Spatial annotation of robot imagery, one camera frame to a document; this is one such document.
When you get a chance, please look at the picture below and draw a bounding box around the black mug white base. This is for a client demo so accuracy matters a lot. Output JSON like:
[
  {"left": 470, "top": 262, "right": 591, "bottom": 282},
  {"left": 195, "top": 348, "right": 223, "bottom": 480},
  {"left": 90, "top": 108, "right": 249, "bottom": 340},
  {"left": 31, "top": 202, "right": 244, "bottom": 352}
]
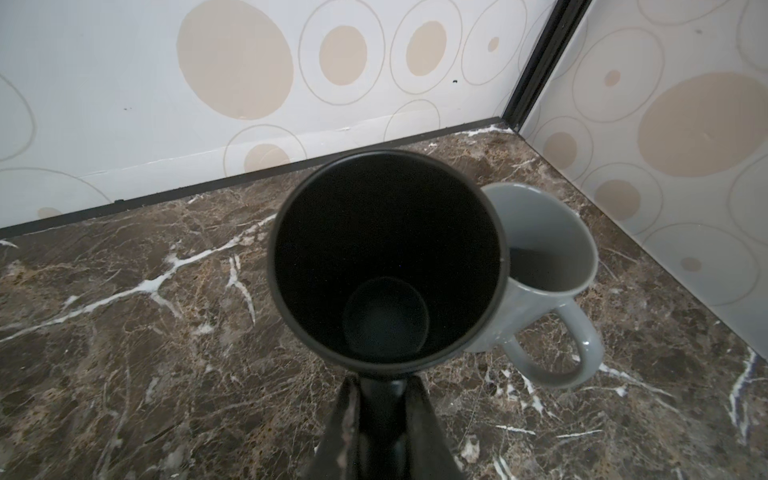
[{"left": 266, "top": 148, "right": 511, "bottom": 480}]

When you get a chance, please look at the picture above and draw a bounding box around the large grey mug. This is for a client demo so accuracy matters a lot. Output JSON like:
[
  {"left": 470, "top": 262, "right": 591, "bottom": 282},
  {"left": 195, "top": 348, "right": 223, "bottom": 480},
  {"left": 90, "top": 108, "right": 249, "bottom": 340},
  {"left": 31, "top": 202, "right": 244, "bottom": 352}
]
[{"left": 466, "top": 182, "right": 604, "bottom": 388}]

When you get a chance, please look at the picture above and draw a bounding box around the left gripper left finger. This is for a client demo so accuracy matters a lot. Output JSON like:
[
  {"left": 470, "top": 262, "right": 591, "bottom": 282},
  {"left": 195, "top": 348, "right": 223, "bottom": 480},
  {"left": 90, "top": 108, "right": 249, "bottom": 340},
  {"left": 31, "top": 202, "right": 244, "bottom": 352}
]
[{"left": 306, "top": 375, "right": 361, "bottom": 480}]

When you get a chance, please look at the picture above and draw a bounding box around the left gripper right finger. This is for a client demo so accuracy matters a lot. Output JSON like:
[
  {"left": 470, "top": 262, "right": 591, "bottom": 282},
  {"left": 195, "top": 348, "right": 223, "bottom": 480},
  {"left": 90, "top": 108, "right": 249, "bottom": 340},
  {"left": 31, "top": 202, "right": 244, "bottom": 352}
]
[{"left": 405, "top": 375, "right": 465, "bottom": 480}]

